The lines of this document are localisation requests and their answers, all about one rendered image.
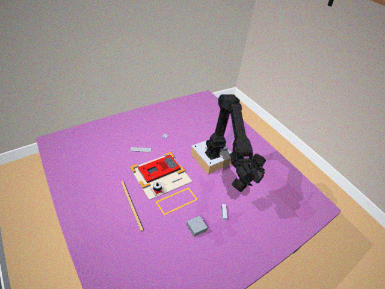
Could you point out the small white rectangular block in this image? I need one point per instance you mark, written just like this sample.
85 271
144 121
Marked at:
224 211

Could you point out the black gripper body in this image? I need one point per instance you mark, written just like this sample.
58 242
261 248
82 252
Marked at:
257 161

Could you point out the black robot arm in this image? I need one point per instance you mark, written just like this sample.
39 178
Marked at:
230 104

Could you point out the black tyre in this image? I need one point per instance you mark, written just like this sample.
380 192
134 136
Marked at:
157 188

